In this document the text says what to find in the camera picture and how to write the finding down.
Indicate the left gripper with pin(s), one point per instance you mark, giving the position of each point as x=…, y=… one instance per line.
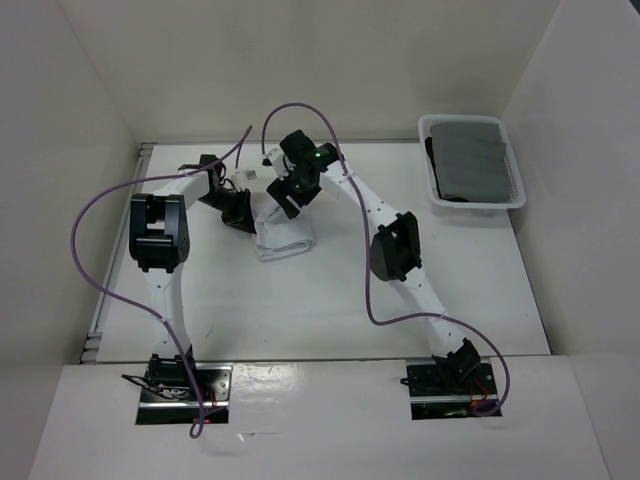
x=241, y=216

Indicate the white plastic basket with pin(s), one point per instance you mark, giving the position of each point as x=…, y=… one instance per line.
x=517, y=197

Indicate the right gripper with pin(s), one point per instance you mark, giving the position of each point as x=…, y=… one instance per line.
x=279, y=190

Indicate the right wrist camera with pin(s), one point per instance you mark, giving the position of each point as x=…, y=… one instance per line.
x=276, y=159

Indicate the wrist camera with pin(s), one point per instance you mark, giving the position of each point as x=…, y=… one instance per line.
x=276, y=159
x=241, y=178

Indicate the black skirt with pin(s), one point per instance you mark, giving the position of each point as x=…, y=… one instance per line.
x=428, y=143

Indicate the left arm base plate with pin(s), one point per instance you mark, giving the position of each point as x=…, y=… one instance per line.
x=178, y=405

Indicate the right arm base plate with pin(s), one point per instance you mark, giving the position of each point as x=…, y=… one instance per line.
x=431, y=399

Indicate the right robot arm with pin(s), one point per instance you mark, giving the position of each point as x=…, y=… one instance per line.
x=393, y=255

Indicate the white skirt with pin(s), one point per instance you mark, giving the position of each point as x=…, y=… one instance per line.
x=278, y=237

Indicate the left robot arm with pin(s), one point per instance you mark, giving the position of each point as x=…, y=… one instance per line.
x=159, y=242

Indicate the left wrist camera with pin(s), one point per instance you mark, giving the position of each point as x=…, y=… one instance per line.
x=241, y=178

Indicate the grey skirt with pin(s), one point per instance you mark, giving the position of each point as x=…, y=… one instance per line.
x=469, y=162

